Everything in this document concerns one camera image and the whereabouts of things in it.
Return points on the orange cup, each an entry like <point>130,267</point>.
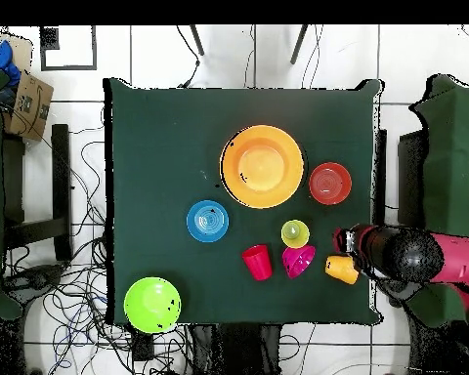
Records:
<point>330,265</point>

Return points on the amber yellow cup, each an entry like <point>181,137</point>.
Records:
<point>348,274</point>

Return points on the magenta bowl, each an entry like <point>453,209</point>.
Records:
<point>297,261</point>

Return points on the red cup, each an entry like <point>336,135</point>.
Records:
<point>258,263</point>

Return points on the large yellow bowl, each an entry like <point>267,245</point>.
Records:
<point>262,168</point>

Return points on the flat-bottomed blue bowl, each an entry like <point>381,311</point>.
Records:
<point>219,230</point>

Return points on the green bowl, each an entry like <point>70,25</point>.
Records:
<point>144,308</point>

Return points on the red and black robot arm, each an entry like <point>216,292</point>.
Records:
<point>410,254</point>

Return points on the pale yellow cup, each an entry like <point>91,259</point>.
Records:
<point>301,239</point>

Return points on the orange bowl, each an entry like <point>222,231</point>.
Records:
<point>330,183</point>

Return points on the dark green tablecloth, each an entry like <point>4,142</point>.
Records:
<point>172,125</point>

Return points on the cardboard box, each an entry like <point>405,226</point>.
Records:
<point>29,109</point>

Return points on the blue cloth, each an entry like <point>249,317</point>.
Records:
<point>2,62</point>

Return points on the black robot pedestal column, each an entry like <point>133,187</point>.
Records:
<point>238,351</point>

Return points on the black stool frame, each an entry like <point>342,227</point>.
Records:
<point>60,175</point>

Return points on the black pedestal foot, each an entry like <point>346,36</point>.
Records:
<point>35,279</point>

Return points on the grey square frame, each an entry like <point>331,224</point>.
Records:
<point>68,68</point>

